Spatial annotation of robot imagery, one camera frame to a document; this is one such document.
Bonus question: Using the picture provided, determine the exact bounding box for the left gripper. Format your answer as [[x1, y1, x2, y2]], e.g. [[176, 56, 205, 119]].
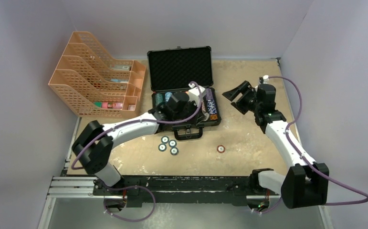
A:
[[174, 98, 206, 126]]

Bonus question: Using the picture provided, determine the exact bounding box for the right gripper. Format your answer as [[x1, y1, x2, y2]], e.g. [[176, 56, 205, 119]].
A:
[[222, 81, 262, 115]]

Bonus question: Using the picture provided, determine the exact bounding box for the green fifty chip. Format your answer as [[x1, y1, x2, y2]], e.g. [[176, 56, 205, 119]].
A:
[[158, 144, 167, 152], [168, 140, 177, 148], [161, 136, 169, 144], [170, 147, 179, 156]]

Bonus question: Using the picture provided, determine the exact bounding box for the red five poker chip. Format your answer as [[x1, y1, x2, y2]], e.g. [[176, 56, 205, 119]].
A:
[[217, 145, 226, 153]]

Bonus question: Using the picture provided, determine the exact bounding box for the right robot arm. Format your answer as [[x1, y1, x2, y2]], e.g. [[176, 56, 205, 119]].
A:
[[222, 81, 329, 209]]

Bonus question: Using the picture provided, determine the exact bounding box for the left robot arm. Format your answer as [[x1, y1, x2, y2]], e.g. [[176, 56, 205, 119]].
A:
[[71, 91, 204, 195]]

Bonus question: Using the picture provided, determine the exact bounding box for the black poker chip case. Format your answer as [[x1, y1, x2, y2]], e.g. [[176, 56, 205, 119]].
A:
[[147, 46, 221, 141]]

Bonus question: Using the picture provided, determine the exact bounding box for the light blue item in organizer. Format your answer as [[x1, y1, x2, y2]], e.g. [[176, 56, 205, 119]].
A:
[[110, 78, 128, 83]]

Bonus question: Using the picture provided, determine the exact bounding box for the grey box with barcode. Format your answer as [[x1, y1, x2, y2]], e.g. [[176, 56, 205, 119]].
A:
[[109, 64, 131, 71]]

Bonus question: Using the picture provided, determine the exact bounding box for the pink cylindrical bottle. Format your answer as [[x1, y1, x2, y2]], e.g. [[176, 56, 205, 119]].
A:
[[100, 102, 123, 109]]

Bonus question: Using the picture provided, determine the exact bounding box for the orange plastic file organizer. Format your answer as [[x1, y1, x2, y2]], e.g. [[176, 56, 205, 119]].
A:
[[48, 31, 147, 119]]

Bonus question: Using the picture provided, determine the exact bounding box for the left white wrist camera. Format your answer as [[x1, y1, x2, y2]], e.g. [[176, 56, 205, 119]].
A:
[[187, 83, 206, 106]]

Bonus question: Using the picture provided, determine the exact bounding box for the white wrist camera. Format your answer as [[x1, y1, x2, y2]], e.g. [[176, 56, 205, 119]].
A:
[[259, 75, 270, 84], [187, 83, 206, 106]]

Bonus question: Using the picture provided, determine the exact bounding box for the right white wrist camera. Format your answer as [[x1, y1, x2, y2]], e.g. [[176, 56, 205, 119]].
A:
[[259, 75, 270, 84]]

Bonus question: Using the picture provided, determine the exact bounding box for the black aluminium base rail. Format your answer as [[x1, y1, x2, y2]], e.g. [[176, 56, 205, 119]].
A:
[[46, 175, 295, 209]]

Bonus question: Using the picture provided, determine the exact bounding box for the purple loop base cable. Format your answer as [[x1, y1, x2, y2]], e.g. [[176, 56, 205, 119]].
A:
[[103, 185, 157, 222]]

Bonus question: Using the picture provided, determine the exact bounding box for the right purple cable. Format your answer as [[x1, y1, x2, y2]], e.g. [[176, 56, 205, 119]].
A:
[[263, 75, 368, 207]]

